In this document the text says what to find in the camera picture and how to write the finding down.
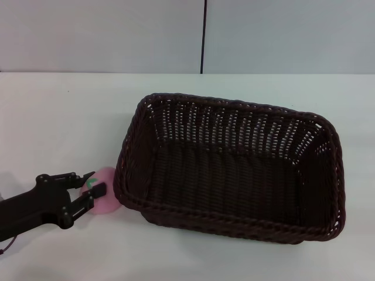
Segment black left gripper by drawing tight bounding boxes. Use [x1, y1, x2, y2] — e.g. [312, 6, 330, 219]
[0, 171, 107, 242]

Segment dark brown woven basket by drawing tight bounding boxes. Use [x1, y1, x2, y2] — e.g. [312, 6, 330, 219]
[112, 92, 347, 245]

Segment pink toy peach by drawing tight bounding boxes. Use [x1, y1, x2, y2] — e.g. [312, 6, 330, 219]
[80, 166, 122, 216]

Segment thin purple cable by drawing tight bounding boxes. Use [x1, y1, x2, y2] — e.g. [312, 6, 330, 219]
[0, 236, 17, 257]

